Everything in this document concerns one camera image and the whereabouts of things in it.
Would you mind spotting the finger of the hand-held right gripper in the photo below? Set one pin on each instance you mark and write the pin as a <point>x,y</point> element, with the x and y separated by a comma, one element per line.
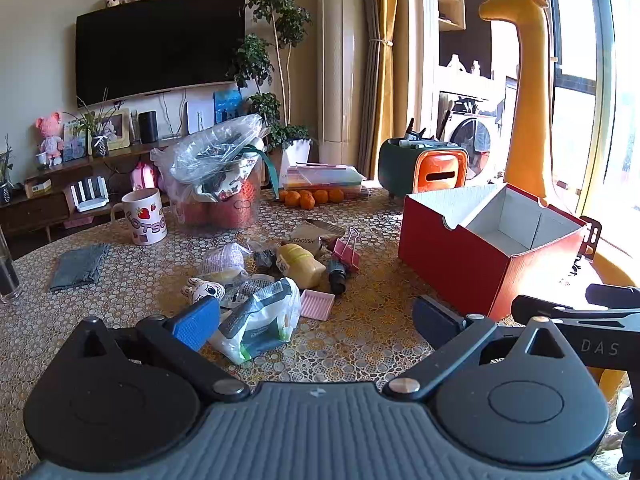
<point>615,296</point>
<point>542,307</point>

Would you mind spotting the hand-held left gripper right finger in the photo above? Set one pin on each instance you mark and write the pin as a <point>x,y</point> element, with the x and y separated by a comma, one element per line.
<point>440,322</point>

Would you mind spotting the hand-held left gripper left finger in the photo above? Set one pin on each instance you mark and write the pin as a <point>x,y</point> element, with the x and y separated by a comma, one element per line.
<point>192,322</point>

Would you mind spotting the white green wipes packet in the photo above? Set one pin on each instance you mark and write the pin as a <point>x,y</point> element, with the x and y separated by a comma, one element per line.
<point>260,320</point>

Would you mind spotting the red cardboard box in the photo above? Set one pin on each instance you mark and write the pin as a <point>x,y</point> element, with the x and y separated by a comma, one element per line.
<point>450,255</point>

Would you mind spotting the purple print bread packet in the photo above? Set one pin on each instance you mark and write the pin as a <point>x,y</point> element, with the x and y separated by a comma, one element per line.
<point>225,260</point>

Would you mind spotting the yellow squishy toy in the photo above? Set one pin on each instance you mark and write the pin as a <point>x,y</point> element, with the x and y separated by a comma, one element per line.
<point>300,267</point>

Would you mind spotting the patterned lace desktop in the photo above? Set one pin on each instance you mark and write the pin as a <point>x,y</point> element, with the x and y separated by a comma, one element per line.
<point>140,280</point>

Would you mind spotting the person's right hand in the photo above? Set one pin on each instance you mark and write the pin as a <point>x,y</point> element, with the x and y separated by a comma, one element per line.
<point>631,430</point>

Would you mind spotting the white cartoon face toy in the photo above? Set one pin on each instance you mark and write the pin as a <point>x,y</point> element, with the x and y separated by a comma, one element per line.
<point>205,290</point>

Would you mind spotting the silver blister pack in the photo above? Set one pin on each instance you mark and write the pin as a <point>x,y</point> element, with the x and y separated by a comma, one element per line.
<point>247,292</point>

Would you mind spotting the black snack packet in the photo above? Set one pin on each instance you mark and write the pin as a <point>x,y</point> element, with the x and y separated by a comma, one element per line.
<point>264,256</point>

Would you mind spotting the small black bottle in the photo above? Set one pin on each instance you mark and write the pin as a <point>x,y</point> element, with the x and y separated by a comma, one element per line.
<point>337,277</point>

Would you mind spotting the white strawberry print mug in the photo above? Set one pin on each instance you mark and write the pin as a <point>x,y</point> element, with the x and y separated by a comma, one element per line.
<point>145,217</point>

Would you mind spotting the clear container with apples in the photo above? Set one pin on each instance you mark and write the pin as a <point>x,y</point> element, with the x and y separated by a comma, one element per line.
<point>220,210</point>

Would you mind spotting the pink binder clip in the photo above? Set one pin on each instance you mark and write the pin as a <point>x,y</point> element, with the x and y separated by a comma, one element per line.
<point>346,252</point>

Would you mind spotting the pink ribbed tray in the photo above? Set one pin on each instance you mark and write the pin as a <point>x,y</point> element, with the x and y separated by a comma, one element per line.
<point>317,305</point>

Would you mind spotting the grey folded cloth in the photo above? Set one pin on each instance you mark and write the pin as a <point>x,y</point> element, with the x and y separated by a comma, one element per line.
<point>77,267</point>

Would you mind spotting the beige printed sachet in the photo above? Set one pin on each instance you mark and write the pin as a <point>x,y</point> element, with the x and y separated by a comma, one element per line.
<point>307,237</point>

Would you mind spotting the pink toy backpack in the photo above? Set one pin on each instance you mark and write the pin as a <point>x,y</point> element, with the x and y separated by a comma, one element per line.
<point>144,177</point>

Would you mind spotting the green orange desk organizer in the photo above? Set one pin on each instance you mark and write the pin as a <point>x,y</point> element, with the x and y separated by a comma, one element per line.
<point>430,167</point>

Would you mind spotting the white router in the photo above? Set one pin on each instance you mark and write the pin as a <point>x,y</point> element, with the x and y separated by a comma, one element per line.
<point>87,195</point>

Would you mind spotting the pile of tangerines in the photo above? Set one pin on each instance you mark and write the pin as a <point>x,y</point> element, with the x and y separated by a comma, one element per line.
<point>307,199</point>

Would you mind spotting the clear plastic bag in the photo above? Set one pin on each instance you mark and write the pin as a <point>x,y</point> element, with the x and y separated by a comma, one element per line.
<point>210,147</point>

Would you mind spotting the white washing machine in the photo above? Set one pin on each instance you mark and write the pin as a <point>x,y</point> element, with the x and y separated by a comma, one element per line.
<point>475,135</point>

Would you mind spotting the bunch of pens and brushes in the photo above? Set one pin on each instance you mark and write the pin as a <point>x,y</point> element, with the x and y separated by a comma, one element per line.
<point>417,136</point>

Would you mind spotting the clear drinking glass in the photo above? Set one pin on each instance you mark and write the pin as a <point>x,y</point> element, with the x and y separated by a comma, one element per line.
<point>7,270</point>

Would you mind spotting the wooden television cabinet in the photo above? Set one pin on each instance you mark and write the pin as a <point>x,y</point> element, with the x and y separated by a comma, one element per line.
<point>30,215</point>

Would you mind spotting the yellow giraffe figure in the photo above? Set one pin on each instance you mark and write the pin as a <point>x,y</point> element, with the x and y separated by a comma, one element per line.
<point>530,110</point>

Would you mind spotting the potted green tree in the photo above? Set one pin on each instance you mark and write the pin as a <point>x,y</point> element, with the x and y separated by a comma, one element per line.
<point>295,152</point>

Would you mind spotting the black cylinder speaker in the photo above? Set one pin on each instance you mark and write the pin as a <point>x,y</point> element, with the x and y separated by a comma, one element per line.
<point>148,127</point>

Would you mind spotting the grass plant in vase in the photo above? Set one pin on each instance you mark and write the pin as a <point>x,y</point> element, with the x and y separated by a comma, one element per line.
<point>99,145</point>

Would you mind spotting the white flat panel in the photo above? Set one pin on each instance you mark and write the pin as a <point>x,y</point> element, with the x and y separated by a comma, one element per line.
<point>200,117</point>

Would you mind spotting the blue picture card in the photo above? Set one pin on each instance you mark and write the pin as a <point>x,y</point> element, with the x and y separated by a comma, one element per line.
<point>229,106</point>

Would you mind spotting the pink plush bear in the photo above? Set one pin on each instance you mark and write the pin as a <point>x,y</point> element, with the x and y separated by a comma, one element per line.
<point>49,135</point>

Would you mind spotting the yellow curtain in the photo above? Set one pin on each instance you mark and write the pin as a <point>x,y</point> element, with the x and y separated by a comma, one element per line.
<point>387,85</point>

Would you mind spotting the black television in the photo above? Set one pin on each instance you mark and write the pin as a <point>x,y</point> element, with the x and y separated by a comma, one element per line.
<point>160,45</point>

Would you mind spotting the beige standing air conditioner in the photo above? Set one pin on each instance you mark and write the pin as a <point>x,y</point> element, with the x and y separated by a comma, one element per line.
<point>342,60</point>

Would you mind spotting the yellow photo frame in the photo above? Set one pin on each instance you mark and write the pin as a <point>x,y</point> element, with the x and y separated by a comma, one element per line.
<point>117,130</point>

